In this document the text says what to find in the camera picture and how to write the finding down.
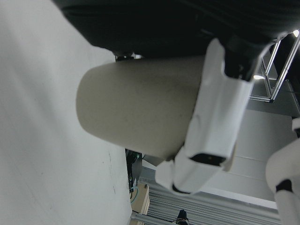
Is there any aluminium profile bar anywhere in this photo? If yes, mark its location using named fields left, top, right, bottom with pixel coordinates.
left=131, top=210, right=179, bottom=225

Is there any aluminium frame rack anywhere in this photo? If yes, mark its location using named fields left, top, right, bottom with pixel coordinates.
left=250, top=30, right=300, bottom=104

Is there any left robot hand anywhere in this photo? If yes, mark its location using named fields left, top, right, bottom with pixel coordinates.
left=50, top=0, right=300, bottom=225

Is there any teal cable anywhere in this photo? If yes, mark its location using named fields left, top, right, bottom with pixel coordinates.
left=130, top=186, right=139, bottom=203

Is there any wooden box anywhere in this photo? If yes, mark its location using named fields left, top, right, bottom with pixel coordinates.
left=130, top=182, right=150, bottom=216

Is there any black electronics box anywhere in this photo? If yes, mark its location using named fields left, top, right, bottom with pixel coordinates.
left=125, top=149, right=143, bottom=188

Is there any beige paper cup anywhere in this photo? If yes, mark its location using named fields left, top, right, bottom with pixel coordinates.
left=75, top=55, right=237, bottom=173

